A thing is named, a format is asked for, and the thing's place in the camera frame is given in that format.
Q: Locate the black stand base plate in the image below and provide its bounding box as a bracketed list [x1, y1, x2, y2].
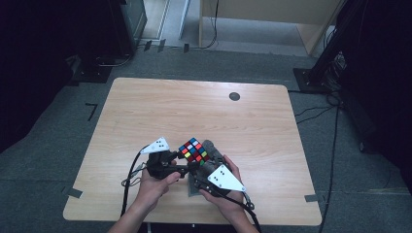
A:
[69, 54, 115, 84]

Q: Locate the long black floor cable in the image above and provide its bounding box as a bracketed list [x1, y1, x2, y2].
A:
[318, 105, 341, 233]

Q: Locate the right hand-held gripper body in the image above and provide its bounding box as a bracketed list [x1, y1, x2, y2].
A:
[193, 161, 247, 198]

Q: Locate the light wooden cabinet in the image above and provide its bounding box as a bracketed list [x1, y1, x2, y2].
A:
[198, 0, 344, 56]

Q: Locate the multicoloured puzzle cube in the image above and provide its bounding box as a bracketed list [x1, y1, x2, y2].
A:
[178, 137, 211, 167]

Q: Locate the coiled black cable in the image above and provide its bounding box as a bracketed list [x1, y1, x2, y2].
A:
[95, 52, 134, 68]

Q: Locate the black hanging cable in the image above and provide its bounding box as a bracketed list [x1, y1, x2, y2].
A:
[189, 0, 220, 50]

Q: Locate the black cabinet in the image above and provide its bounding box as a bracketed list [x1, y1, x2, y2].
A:
[106, 0, 149, 57]

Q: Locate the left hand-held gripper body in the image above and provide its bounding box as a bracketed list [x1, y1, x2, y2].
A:
[140, 136, 189, 181]

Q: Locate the black metal stand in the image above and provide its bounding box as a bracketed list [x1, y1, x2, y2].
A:
[292, 0, 367, 95]

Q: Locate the person's right hand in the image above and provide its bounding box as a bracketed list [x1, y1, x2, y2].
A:
[198, 154, 247, 221]

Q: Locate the person's left hand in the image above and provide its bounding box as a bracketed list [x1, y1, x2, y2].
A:
[136, 170, 183, 209]

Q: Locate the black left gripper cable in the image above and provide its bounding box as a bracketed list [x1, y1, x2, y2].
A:
[120, 147, 148, 217]

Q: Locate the black tape floor mark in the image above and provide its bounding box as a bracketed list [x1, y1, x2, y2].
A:
[85, 102, 99, 122]

